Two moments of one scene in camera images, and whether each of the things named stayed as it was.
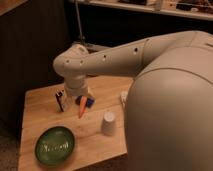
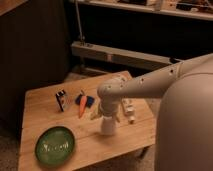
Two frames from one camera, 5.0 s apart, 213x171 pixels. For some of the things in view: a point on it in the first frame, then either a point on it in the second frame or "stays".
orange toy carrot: (83, 102) stays
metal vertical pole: (79, 21) stays
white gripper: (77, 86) -> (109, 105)
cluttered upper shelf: (190, 8) stays
